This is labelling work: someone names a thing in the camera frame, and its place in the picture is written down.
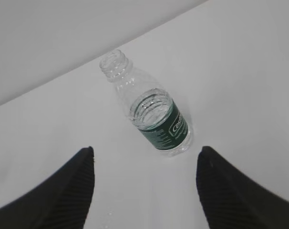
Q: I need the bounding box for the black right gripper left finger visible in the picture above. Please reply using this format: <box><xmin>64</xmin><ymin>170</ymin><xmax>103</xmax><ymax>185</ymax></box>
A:
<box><xmin>0</xmin><ymin>146</ymin><xmax>95</xmax><ymax>229</ymax></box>

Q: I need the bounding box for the clear water bottle green label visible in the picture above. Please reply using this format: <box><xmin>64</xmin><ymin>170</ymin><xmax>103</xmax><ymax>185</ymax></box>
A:
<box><xmin>99</xmin><ymin>49</ymin><xmax>193</xmax><ymax>156</ymax></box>

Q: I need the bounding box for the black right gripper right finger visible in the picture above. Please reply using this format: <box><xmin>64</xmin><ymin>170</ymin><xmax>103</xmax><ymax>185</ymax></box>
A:
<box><xmin>196</xmin><ymin>146</ymin><xmax>289</xmax><ymax>229</ymax></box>

